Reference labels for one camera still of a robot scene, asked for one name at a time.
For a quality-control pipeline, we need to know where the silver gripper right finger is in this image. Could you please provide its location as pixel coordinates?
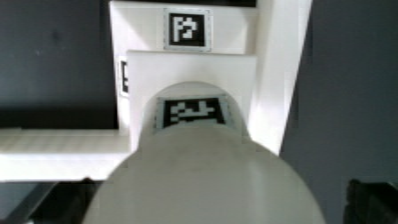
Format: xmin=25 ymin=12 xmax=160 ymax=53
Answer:
xmin=343 ymin=179 xmax=398 ymax=224

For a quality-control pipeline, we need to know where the white lamp bulb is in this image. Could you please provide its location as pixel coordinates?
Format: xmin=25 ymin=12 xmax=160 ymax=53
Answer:
xmin=82 ymin=82 xmax=327 ymax=224

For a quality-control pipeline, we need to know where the white lamp base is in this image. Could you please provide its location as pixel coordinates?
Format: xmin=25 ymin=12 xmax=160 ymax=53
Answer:
xmin=110 ymin=0 xmax=258 ymax=132

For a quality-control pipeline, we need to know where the white U-shaped fence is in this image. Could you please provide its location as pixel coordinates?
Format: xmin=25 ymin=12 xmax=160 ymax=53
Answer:
xmin=0 ymin=0 xmax=313 ymax=182

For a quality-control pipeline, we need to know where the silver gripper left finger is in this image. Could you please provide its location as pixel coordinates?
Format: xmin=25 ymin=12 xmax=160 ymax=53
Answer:
xmin=30 ymin=178 xmax=102 ymax=224

